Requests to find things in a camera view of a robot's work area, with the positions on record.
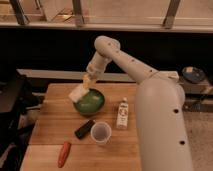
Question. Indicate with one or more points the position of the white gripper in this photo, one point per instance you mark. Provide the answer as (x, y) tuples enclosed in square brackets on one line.
[(89, 78)]

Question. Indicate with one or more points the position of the white sponge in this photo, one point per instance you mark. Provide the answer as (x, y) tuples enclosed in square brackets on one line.
[(77, 93)]

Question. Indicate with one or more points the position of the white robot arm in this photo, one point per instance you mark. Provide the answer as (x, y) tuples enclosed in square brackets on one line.
[(161, 130)]

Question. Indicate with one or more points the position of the green ceramic bowl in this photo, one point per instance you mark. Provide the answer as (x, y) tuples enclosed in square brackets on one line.
[(91, 103)]

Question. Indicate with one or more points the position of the translucent plastic cup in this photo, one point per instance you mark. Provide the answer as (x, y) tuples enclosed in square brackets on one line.
[(101, 133)]

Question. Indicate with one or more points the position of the white plastic bottle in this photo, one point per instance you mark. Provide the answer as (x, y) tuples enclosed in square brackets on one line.
[(122, 114)]

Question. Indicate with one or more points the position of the black rectangular block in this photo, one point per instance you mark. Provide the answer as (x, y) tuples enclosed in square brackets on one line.
[(82, 131)]

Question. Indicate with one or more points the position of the orange carrot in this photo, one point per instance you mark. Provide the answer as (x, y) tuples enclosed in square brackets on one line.
[(64, 152)]

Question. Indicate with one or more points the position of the black chair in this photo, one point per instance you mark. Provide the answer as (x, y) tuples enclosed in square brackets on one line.
[(15, 98)]

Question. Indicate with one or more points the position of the white box on shelf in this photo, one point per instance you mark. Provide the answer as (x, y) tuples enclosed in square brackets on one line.
[(172, 75)]

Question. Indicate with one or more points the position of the dark blue plate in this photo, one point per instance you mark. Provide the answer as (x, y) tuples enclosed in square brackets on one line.
[(193, 74)]

